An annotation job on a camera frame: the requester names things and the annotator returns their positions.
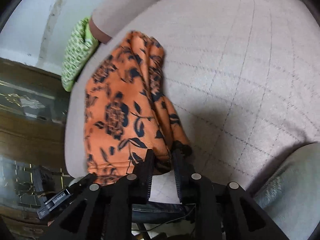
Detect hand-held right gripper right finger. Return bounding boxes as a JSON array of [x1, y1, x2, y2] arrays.
[[172, 147, 288, 240]]

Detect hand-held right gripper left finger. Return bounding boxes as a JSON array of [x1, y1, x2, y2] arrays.
[[46, 149, 154, 240]]

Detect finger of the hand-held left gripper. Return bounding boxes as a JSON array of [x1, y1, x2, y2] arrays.
[[69, 174, 98, 193]]

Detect orange floral garment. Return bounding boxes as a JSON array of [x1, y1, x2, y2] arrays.
[[85, 30, 192, 186]]

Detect person's dark jeans leg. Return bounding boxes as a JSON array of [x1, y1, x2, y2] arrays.
[[131, 202, 198, 224]]

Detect wooden glass-top table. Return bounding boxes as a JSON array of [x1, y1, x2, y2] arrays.
[[0, 57, 73, 240]]

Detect grey fuzzy cloth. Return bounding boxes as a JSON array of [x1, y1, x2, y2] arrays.
[[250, 142, 320, 233]]

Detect pink quilted sofa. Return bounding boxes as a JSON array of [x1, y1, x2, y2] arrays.
[[65, 0, 320, 205]]

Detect green patterned cloth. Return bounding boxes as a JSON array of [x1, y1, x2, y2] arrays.
[[61, 17, 99, 92]]

